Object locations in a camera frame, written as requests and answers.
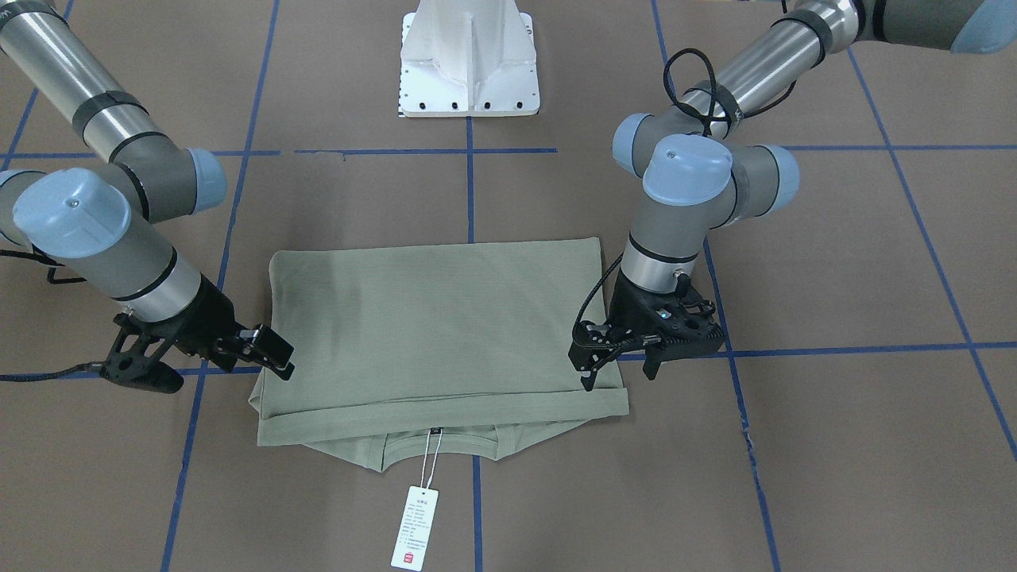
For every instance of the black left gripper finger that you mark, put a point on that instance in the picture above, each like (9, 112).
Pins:
(652, 365)
(589, 377)

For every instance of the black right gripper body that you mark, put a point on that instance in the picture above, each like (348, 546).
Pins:
(203, 321)

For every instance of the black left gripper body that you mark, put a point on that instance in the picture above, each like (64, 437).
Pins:
(625, 307)

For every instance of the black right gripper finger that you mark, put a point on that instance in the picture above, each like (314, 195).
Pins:
(264, 346)

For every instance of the olive green long-sleeve shirt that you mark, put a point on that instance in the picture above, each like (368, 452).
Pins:
(467, 339)

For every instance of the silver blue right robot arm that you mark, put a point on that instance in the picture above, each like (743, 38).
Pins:
(100, 223)

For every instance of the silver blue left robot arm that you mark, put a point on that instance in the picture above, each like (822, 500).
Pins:
(696, 179)

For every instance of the white paper clothing tag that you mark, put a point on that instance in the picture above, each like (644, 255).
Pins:
(413, 535)

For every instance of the white camera stand column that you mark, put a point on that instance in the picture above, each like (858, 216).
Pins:
(468, 59)

